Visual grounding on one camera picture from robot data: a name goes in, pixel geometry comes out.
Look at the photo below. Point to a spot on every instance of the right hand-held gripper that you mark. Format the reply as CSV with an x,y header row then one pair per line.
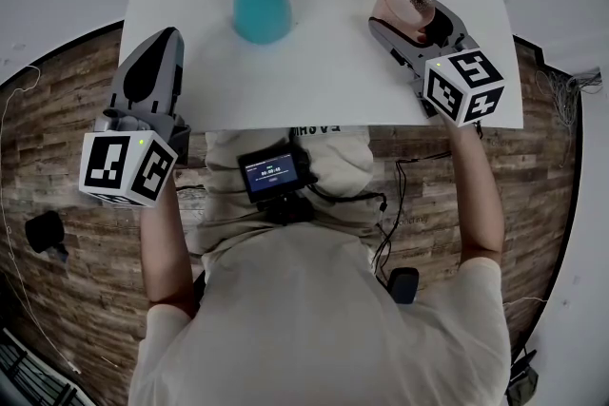
x,y
457,85

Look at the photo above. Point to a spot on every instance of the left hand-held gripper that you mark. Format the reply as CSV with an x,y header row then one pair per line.
x,y
114,166

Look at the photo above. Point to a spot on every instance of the pink translucent cup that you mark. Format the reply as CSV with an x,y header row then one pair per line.
x,y
399,2

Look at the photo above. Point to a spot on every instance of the teal bottle container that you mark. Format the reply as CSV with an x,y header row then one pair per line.
x,y
261,12

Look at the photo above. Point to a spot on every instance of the person's right forearm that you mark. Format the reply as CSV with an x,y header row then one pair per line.
x,y
476,195

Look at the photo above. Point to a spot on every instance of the person's left forearm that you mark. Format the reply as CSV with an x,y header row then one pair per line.
x,y
164,252

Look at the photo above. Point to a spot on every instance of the chest-mounted screen device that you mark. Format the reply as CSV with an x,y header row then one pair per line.
x,y
271,173

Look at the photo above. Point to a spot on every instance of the black chair armrest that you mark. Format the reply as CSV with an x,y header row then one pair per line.
x,y
44,228
404,285

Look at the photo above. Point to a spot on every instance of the person's beige shirt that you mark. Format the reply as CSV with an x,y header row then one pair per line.
x,y
309,323

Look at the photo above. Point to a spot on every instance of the black metal rack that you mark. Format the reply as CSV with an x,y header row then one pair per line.
x,y
28,375

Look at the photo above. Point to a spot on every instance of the dark green bag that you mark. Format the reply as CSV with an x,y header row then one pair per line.
x,y
522,382

